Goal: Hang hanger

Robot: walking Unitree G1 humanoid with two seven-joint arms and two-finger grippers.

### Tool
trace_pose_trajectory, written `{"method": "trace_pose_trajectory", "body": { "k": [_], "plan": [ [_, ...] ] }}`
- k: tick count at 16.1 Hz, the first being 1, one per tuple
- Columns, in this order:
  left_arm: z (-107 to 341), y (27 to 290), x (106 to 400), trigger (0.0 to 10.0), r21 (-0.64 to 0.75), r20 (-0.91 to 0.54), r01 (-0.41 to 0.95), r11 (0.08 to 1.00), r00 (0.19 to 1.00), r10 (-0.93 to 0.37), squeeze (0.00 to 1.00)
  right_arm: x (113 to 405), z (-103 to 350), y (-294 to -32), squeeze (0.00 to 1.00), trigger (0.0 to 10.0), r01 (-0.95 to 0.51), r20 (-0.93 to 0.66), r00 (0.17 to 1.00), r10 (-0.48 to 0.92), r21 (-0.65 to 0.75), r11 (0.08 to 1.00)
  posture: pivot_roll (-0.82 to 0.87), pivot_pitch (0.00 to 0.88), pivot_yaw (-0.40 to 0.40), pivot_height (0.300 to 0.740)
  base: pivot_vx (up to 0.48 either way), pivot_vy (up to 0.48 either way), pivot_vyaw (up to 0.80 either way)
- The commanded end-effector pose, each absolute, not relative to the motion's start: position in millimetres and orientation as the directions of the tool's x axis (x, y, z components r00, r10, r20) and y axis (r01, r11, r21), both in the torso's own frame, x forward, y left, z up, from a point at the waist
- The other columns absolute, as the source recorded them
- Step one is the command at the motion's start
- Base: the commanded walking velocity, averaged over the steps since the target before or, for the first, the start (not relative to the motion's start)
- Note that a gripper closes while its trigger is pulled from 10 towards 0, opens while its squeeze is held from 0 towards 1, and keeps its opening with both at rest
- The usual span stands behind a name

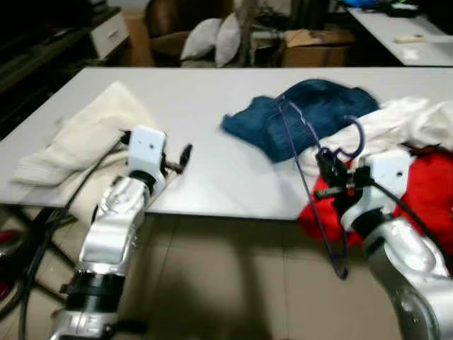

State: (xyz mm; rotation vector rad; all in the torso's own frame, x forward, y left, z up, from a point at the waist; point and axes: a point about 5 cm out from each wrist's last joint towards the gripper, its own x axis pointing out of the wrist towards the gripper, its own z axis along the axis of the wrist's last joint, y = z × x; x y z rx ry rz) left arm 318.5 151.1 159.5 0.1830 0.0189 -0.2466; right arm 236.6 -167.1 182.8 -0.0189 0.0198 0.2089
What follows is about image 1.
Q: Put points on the white desk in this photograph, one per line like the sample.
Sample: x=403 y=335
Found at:
x=396 y=25

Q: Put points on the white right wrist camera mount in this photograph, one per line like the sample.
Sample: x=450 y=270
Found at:
x=386 y=173

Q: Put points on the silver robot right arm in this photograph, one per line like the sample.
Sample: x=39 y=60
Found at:
x=403 y=269

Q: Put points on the white table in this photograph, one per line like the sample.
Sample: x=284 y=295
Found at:
x=212 y=177

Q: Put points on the cream garment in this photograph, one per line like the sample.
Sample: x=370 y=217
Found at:
x=85 y=134

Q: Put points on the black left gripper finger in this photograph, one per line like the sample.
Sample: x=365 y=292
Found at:
x=186 y=154

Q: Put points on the plain red garment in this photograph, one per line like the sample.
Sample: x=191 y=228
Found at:
x=428 y=191

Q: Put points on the grey pillow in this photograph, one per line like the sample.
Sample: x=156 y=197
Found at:
x=199 y=39
x=228 y=39

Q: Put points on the brown armchair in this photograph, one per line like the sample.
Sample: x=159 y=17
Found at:
x=166 y=21

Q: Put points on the white garment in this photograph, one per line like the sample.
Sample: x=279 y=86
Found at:
x=403 y=120

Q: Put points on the beige wooden stick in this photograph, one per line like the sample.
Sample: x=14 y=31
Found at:
x=421 y=39

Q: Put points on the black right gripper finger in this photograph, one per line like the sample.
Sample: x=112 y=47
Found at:
x=330 y=191
x=326 y=160

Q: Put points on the blue garment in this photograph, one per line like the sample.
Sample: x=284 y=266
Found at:
x=255 y=124

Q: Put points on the cardboard box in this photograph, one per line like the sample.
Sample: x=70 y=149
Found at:
x=318 y=49

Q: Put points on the white drawer front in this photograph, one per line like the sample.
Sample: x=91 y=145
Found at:
x=110 y=34

